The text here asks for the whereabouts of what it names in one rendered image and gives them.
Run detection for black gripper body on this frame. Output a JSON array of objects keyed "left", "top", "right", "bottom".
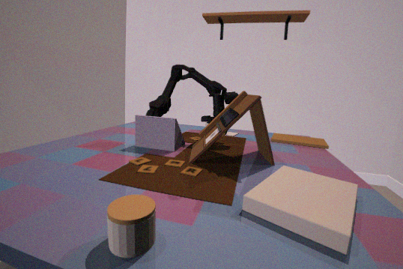
[{"left": 201, "top": 104, "right": 225, "bottom": 122}]

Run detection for beige flat box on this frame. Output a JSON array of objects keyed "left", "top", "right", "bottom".
[{"left": 242, "top": 166, "right": 358, "bottom": 255}]

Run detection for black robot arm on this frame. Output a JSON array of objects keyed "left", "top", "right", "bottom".
[{"left": 146, "top": 64, "right": 238, "bottom": 117}]

